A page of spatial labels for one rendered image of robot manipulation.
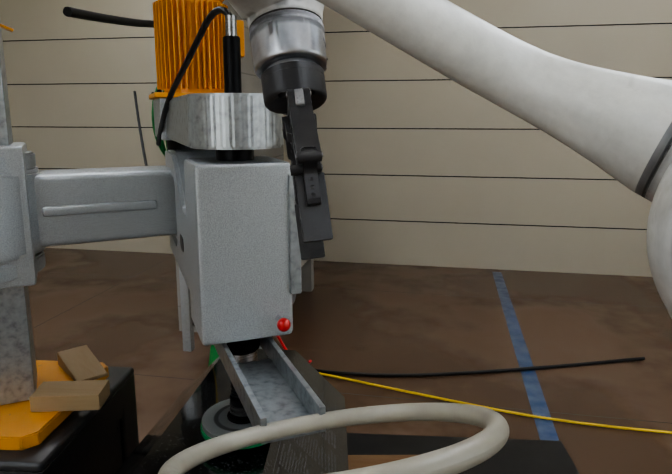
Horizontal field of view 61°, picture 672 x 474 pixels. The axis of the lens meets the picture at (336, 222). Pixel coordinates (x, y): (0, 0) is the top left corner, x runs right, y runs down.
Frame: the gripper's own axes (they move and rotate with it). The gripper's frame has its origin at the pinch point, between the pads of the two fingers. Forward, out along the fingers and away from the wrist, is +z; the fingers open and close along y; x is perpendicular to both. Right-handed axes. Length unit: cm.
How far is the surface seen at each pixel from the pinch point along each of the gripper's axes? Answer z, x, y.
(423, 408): 25.4, -17.0, 37.1
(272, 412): 24, 9, 53
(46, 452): 32, 74, 107
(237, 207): -19, 12, 63
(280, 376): 19, 7, 68
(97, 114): -271, 198, 590
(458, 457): 25.6, -12.8, 2.0
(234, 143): -31, 11, 55
